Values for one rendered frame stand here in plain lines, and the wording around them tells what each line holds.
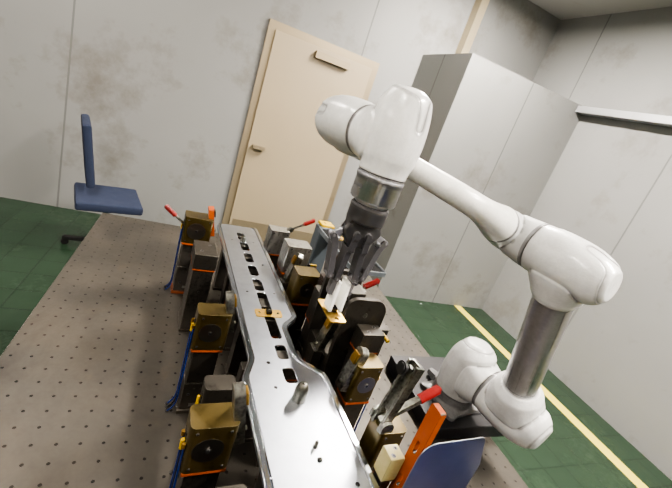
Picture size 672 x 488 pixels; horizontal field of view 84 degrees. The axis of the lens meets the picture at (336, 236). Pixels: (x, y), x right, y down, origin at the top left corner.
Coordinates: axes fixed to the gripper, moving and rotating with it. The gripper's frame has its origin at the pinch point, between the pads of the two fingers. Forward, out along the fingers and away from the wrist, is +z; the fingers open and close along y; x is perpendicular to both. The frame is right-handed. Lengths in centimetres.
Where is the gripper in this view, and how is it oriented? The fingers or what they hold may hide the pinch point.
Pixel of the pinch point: (337, 294)
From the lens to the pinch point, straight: 77.9
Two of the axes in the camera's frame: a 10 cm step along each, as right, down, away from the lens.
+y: -8.8, -1.5, -4.4
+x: 3.5, 4.1, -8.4
